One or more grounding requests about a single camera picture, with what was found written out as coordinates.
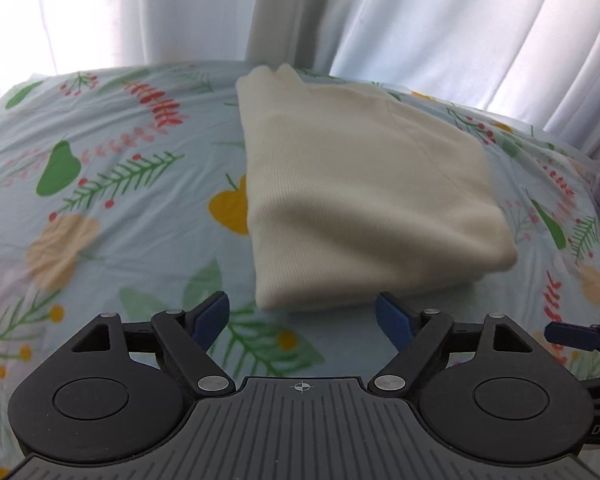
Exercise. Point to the cream knit sweater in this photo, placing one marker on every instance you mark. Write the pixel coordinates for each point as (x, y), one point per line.
(360, 190)

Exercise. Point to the white curtain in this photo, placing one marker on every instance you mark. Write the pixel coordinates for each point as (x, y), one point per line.
(290, 10)

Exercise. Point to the floral print bed sheet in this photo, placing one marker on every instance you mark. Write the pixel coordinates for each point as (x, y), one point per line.
(105, 200)

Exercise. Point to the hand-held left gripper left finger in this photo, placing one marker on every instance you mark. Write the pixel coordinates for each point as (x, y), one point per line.
(214, 312)

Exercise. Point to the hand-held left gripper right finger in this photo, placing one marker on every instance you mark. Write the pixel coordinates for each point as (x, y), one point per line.
(392, 316)

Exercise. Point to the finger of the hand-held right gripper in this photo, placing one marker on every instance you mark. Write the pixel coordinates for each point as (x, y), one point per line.
(572, 335)

